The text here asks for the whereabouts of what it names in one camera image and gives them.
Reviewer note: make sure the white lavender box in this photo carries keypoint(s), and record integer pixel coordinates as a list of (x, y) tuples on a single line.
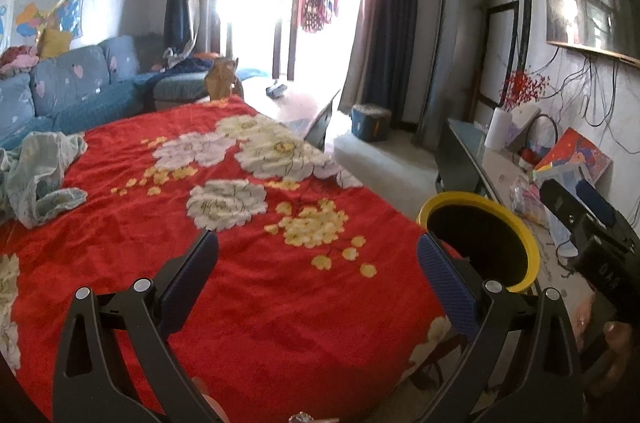
[(522, 125)]

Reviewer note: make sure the blue printed paper sheet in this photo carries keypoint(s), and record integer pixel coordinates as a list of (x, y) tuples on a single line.
[(565, 175)]

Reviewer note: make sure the yellow pillow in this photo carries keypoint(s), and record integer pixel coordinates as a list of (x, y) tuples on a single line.
[(55, 44)]

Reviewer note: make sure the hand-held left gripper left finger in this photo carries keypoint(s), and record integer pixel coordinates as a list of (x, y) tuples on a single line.
[(192, 273)]

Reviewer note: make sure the dark coffee table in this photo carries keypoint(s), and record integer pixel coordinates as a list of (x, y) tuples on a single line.
[(295, 108)]

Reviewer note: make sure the white paper roll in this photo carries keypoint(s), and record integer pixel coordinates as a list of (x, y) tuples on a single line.
[(496, 130)]

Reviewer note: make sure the small crumpled item on table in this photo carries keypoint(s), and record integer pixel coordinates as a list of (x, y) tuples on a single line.
[(275, 90)]

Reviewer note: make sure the country map poster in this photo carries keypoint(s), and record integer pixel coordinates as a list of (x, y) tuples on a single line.
[(45, 13)]

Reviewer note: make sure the blue patterned sofa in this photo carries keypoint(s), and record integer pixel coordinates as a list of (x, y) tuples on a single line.
[(75, 88)]

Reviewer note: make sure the blue storage stool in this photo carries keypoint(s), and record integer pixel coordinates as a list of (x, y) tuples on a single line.
[(370, 123)]

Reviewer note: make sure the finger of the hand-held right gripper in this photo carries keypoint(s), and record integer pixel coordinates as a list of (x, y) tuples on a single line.
[(595, 200), (557, 200)]

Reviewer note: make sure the pile of colourful clothes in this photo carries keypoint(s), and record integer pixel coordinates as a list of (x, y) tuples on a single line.
[(17, 60)]

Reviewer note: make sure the red berry branches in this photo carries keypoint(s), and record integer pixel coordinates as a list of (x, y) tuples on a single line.
[(525, 88)]

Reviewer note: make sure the yellow-rimmed trash bin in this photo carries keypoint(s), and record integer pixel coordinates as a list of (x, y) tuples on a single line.
[(480, 233)]

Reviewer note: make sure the brown paper bag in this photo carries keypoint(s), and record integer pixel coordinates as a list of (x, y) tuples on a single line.
[(222, 78)]

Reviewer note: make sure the dark blue cloth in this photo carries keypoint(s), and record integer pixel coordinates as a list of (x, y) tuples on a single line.
[(190, 63)]

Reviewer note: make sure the person's right hand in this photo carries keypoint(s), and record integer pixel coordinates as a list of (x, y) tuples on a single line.
[(620, 333)]

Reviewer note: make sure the grey blue curtain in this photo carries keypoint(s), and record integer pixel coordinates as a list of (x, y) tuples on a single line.
[(395, 3)]

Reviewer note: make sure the red floral blanket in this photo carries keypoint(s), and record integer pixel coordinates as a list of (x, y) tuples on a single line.
[(250, 303)]

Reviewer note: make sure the small red bundle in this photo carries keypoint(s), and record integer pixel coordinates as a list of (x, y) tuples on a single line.
[(527, 156)]

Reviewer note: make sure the grey standing air conditioner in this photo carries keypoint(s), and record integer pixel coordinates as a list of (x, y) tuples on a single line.
[(455, 43)]

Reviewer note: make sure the black wall frame trim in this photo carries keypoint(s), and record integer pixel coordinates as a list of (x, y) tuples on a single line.
[(505, 3)]

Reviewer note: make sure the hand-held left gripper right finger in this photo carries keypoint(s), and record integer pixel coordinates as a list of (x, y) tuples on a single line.
[(445, 283)]

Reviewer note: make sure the glass-topped television cabinet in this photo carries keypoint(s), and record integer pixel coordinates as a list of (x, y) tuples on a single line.
[(460, 153)]

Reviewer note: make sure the red colourful box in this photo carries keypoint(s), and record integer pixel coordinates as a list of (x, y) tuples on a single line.
[(580, 153)]

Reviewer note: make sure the pale green cloth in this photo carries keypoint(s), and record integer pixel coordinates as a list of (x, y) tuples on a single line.
[(40, 173)]

